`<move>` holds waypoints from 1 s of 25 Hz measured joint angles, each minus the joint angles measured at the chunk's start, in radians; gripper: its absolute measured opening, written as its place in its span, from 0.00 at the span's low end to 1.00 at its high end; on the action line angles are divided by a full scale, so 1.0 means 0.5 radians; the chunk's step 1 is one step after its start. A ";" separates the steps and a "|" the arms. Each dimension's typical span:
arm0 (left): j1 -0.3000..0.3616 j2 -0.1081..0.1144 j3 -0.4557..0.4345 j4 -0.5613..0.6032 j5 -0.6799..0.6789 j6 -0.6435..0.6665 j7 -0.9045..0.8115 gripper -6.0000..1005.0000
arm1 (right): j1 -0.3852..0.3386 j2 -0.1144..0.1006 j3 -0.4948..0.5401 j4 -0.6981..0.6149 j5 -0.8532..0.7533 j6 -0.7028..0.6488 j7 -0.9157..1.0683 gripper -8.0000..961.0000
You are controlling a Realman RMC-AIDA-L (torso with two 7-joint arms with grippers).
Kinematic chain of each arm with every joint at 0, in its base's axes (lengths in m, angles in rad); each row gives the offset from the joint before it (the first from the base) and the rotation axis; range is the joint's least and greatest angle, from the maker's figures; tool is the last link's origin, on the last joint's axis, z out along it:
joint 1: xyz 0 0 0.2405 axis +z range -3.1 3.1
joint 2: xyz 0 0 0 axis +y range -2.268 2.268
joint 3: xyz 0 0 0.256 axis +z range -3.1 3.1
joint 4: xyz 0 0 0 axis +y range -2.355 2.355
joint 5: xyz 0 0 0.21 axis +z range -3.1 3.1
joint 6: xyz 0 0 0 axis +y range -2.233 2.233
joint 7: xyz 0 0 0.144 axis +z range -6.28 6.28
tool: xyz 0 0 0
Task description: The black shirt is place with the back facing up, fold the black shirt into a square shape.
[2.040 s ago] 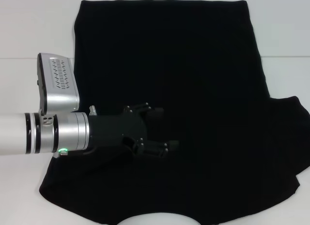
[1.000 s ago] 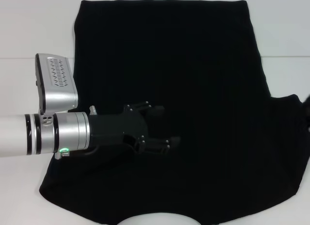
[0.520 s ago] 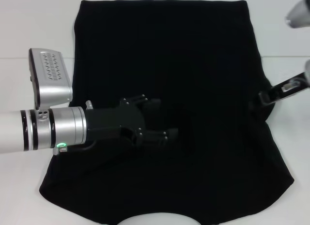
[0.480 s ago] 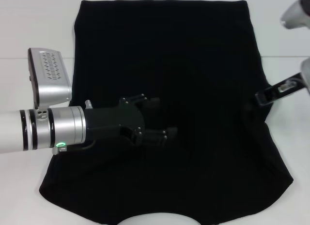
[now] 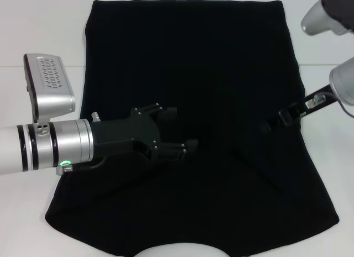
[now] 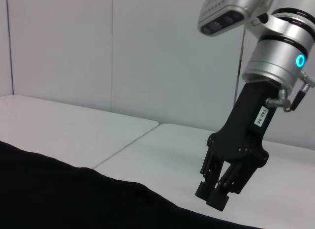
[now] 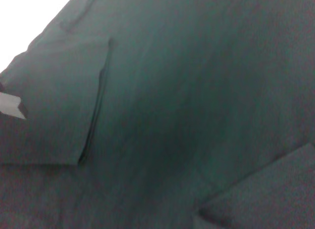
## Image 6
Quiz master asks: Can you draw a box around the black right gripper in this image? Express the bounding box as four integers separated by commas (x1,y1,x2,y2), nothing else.
195,79,278,212

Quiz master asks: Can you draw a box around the black cable with silver plugs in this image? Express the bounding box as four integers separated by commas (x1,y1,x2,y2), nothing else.
265,71,315,113

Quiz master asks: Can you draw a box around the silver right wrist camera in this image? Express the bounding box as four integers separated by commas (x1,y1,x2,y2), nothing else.
196,0,275,38

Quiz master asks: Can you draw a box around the black shirt with FREE print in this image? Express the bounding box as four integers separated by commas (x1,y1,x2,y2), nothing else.
0,140,271,229

